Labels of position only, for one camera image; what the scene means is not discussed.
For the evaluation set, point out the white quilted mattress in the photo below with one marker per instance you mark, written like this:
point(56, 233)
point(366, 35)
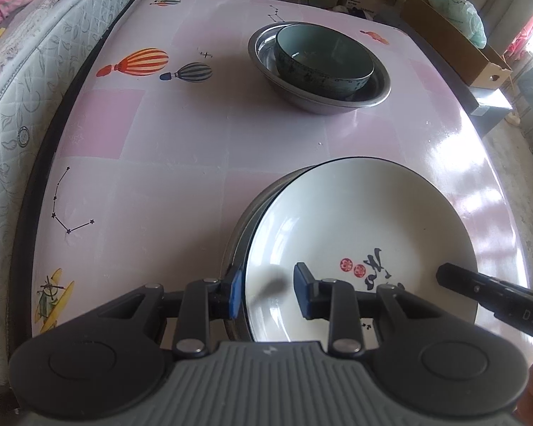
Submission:
point(22, 97)

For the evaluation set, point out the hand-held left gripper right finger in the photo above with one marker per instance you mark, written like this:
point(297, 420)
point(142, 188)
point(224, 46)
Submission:
point(302, 293)

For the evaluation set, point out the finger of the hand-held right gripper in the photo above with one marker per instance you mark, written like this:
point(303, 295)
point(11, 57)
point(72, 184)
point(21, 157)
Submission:
point(471, 286)

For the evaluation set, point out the stainless steel plate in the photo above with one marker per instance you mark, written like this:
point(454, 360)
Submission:
point(244, 230)

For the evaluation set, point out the pink hanging clothes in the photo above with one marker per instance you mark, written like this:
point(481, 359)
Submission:
point(526, 35)

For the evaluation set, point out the long brown cardboard box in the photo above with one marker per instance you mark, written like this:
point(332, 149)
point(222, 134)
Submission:
point(462, 44)

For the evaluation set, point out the pale green plastic bag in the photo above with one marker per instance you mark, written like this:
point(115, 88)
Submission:
point(462, 9)

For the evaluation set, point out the white ceramic plate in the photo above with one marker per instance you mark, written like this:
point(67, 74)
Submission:
point(359, 213)

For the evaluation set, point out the pink printed tablecloth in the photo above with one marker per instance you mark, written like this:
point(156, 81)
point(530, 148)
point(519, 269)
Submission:
point(160, 186)

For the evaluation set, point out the grey box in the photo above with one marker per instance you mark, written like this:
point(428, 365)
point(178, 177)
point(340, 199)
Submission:
point(493, 106)

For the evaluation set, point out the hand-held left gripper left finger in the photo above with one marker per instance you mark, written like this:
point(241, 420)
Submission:
point(235, 293)

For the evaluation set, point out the person's right hand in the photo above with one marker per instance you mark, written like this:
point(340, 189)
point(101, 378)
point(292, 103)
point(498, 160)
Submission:
point(531, 408)

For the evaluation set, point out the stainless steel bowl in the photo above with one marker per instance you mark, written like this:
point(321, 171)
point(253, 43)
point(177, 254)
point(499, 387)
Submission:
point(320, 104)

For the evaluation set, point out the teal ceramic bowl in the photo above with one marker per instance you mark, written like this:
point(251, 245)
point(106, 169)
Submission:
point(324, 66)

